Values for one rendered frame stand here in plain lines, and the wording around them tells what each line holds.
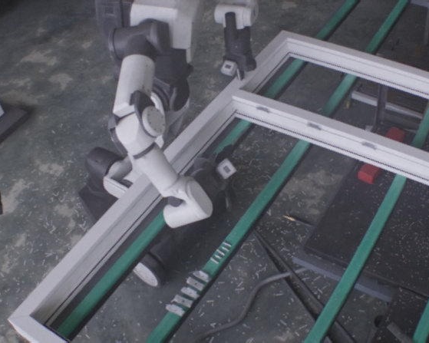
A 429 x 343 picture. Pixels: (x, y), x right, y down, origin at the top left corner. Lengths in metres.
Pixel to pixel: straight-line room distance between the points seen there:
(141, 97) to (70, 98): 2.34
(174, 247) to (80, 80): 1.76
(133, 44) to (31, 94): 2.43
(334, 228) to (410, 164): 0.38
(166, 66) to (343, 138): 0.60
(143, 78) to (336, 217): 0.88
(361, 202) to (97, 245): 0.96
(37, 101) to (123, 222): 2.28
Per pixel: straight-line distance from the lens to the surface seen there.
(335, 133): 1.74
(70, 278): 1.49
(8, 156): 3.41
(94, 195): 2.71
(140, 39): 1.49
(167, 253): 2.38
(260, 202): 1.61
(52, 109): 3.64
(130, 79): 1.40
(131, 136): 1.35
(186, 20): 1.62
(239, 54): 1.85
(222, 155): 1.65
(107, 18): 1.70
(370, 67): 2.07
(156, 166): 1.37
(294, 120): 1.79
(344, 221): 1.93
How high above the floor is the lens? 2.07
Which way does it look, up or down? 44 degrees down
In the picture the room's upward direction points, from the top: 8 degrees counter-clockwise
